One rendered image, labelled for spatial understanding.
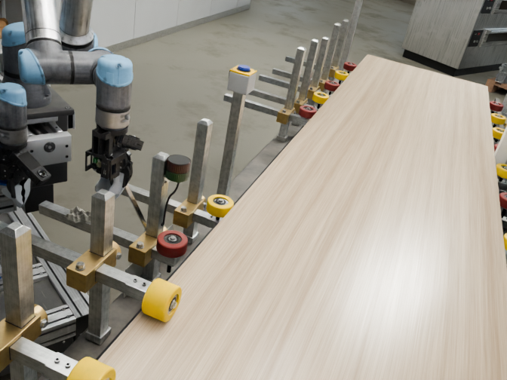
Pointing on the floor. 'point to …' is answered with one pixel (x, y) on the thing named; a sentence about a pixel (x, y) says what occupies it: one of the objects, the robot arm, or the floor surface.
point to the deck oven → (458, 35)
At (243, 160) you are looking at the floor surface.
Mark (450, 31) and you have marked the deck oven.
